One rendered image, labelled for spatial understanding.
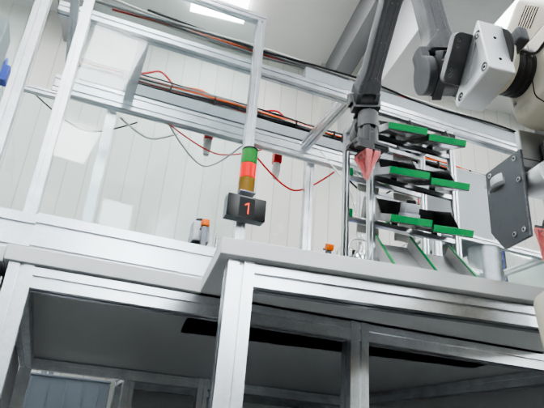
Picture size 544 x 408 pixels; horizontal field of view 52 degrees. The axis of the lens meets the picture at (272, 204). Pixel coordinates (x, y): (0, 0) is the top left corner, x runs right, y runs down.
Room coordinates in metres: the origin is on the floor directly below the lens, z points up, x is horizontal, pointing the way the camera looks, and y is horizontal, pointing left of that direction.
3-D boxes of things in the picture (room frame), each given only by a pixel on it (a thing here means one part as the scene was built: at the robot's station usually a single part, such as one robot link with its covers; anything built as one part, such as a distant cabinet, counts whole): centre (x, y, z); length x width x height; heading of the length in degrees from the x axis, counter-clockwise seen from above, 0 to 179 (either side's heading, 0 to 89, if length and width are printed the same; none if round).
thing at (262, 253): (1.29, -0.29, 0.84); 0.90 x 0.70 x 0.03; 102
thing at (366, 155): (1.31, -0.26, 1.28); 0.07 x 0.07 x 0.09; 20
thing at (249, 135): (1.56, 0.09, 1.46); 0.03 x 0.03 x 1.00; 20
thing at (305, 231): (2.65, -0.18, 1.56); 0.04 x 0.04 x 1.39; 20
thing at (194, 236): (1.37, 0.19, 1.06); 0.08 x 0.04 x 0.07; 19
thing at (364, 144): (1.30, -0.24, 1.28); 0.07 x 0.07 x 0.09; 20
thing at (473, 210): (2.57, -0.97, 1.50); 0.38 x 0.21 x 0.88; 20
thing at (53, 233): (1.24, 0.07, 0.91); 0.89 x 0.06 x 0.11; 110
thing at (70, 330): (1.90, 0.01, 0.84); 1.50 x 1.41 x 0.03; 110
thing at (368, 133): (1.31, -0.25, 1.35); 0.10 x 0.07 x 0.07; 110
